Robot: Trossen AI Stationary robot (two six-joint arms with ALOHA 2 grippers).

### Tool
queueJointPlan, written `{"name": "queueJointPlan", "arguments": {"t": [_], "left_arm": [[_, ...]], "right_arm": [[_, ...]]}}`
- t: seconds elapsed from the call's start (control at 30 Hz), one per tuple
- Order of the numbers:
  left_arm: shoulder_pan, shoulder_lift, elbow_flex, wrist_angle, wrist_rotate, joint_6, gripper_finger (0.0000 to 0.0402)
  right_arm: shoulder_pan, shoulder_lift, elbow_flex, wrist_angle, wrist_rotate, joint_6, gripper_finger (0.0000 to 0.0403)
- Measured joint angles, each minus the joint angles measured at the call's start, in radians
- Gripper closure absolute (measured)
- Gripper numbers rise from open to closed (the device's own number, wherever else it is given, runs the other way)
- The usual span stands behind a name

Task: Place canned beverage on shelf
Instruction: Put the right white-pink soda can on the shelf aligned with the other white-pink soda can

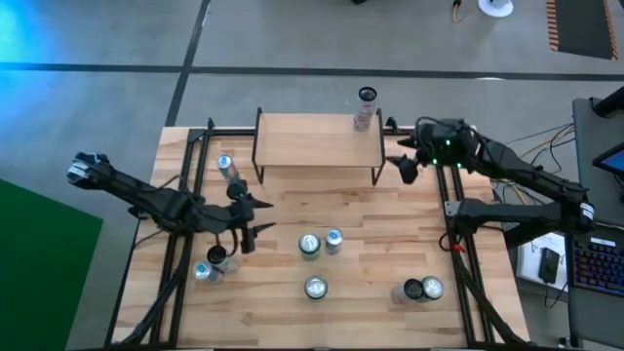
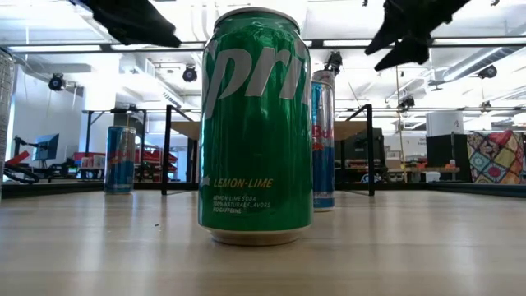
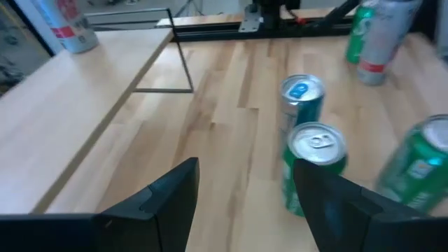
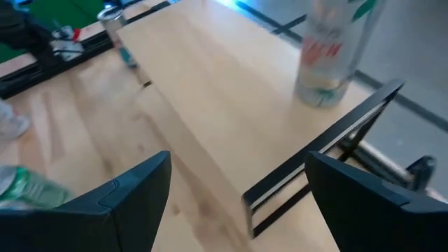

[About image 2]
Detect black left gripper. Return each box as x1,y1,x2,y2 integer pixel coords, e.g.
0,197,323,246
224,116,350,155
70,0,182,47

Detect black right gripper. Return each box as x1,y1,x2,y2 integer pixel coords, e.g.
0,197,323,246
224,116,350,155
364,0,473,71

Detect blue silver Red Bull can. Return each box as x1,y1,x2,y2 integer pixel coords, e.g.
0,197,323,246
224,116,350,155
311,80,336,213
104,125,137,195

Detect green Sprite can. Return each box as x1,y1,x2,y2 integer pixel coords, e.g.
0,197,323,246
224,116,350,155
197,6,314,247

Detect wooden shelf black metal legs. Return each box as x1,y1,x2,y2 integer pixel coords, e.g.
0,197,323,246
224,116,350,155
160,104,376,197

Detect long ceiling light bar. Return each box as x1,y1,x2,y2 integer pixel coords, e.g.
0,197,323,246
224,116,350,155
0,37,526,53

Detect white cylinder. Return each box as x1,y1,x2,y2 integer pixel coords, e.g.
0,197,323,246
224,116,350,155
426,110,464,137

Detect black television screen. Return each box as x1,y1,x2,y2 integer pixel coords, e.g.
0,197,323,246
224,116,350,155
335,127,385,162

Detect black cabinet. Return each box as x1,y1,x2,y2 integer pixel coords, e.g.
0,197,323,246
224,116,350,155
426,133,469,183

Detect black metal background table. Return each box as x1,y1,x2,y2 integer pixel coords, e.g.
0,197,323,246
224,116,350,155
81,107,148,182

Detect red storage crates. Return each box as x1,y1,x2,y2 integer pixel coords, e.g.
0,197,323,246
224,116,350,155
72,147,178,173

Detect wooden background workbench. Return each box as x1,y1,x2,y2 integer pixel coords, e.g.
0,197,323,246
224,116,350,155
388,163,460,183

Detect colourful patchwork quilt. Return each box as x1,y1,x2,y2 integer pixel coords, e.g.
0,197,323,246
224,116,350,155
466,130,526,185

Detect computer monitor on stand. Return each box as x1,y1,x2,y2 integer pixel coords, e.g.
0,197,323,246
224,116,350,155
13,133,61,169

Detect red background object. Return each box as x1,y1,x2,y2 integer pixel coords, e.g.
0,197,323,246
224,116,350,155
4,150,31,168

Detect silver ceiling duct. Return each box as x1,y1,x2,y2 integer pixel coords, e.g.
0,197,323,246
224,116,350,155
442,44,526,82

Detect yellow hanging cable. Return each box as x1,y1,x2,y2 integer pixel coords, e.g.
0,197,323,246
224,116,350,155
394,65,408,183

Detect black metal table frame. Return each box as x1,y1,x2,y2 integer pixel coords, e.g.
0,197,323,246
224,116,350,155
0,179,526,199

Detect black background cable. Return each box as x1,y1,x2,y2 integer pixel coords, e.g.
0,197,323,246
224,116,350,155
2,163,41,185

